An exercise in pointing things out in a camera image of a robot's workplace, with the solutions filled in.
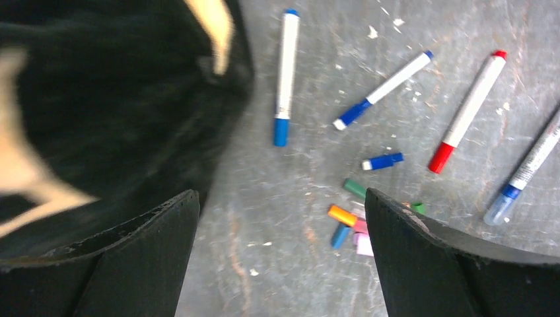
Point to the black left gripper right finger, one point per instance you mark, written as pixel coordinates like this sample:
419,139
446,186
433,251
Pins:
427,268

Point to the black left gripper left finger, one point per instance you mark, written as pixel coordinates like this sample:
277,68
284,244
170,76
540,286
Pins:
134,269

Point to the green marker cap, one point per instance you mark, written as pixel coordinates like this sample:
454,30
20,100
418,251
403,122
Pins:
355,188
419,207

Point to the pink highlighter cap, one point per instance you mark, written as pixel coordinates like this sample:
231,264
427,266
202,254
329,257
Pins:
363,245

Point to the clear pen cap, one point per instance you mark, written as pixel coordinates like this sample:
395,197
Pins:
359,213

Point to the orange marker cap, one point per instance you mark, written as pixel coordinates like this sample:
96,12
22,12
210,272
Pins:
342,216

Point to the light blue capped white marker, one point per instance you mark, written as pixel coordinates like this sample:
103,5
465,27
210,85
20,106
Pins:
286,75

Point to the clear blue ballpoint pen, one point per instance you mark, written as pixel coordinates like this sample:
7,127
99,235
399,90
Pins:
499,211

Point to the black floral blanket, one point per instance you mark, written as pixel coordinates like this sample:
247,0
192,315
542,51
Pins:
111,108

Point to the red capped white marker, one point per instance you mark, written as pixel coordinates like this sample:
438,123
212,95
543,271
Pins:
473,101

